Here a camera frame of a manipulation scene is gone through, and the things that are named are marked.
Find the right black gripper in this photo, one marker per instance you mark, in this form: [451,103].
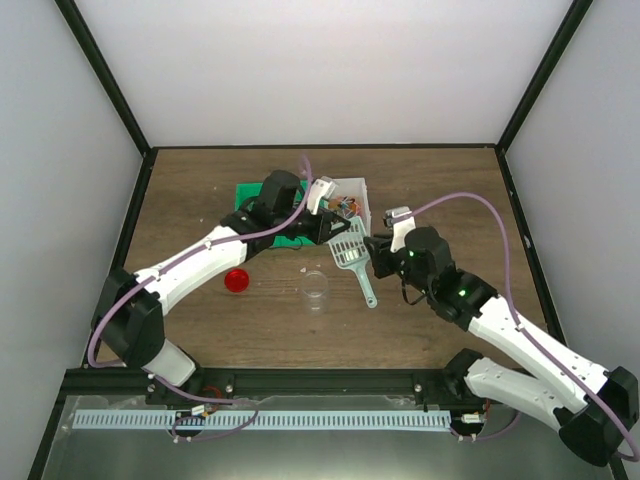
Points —
[378,259]

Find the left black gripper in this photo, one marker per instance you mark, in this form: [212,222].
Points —
[322,229]

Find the white candy bin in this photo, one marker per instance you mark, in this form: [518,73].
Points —
[349,199]

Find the light blue slotted scoop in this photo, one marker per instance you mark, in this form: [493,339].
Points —
[350,253]

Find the green candy bin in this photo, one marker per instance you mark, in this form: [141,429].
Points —
[246,195]
[283,242]

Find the clear plastic cup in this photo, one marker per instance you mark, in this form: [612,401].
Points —
[314,291]

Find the red round lid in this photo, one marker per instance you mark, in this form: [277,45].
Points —
[236,280]

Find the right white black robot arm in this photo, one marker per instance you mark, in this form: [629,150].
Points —
[590,407]

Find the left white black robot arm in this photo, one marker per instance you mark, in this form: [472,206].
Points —
[129,317]

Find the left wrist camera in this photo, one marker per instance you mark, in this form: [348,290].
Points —
[320,190]

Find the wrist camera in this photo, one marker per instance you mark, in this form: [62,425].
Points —
[400,222]
[320,190]

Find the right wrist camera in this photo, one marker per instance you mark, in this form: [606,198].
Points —
[400,222]

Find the light blue slotted cable duct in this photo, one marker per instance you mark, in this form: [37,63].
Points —
[94,419]

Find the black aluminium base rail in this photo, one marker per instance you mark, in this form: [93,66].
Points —
[427,387]

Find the black frame post right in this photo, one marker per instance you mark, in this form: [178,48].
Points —
[563,36]

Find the black frame post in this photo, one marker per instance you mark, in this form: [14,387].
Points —
[563,36]
[87,43]

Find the black frame post left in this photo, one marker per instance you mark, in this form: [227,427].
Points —
[87,43]

